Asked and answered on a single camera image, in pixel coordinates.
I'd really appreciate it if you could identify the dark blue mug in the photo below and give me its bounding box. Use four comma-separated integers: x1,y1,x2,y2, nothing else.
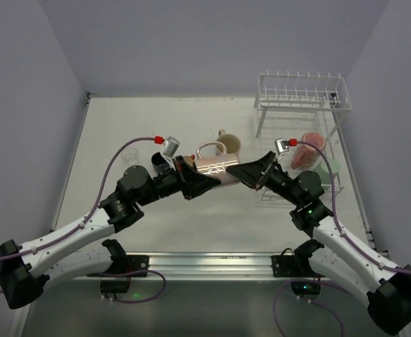
151,152,172,176

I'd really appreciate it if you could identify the orange mug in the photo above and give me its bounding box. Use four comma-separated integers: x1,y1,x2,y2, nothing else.
183,154,196,169

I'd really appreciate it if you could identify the light pink ribbed mug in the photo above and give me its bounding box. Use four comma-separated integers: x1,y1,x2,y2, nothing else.
194,141,240,185

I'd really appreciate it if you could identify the cream mug with teal base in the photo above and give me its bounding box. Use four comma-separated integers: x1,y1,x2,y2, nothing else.
216,129,241,154

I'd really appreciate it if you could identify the mint green cup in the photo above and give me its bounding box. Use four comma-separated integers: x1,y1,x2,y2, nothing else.
314,158,340,187

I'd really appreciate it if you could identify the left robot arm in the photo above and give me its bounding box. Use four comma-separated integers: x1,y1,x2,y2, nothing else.
0,157,221,309

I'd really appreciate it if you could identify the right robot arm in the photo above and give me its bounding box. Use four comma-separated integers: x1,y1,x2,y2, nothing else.
226,152,411,336

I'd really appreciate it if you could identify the pink patterned mug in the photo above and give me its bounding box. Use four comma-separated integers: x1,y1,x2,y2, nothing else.
290,132,326,170

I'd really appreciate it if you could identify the right black controller box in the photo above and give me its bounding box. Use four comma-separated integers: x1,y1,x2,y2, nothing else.
290,282,321,301

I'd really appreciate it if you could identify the black controller box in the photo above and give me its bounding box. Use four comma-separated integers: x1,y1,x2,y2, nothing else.
290,282,321,301
100,280,130,298

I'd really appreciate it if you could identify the left black controller box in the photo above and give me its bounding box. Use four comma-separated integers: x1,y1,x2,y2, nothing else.
100,280,130,298

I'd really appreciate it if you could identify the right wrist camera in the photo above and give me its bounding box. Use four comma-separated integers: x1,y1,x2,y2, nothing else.
274,138,290,160

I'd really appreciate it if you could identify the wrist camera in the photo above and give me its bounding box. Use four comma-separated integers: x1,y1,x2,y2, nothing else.
161,136,180,166
274,138,290,160

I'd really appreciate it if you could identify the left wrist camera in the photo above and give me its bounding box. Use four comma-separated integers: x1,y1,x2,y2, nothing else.
161,136,180,166

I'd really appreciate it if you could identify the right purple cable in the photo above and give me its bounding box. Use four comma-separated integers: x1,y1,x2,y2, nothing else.
272,138,411,337

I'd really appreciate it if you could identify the purple cable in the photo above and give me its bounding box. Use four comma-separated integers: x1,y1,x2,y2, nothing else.
272,138,411,337
0,135,168,305

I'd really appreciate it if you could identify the white wire dish rack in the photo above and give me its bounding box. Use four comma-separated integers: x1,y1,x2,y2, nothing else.
254,71,353,203

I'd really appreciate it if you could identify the aluminium mounting rail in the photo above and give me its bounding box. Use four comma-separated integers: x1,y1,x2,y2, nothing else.
25,249,392,282

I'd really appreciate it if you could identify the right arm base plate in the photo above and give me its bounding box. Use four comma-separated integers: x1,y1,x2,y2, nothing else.
271,254,316,278

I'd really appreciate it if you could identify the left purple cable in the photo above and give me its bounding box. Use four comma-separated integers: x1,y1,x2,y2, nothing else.
0,135,168,305

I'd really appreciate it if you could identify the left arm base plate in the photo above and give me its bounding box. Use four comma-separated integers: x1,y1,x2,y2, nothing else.
100,253,150,278

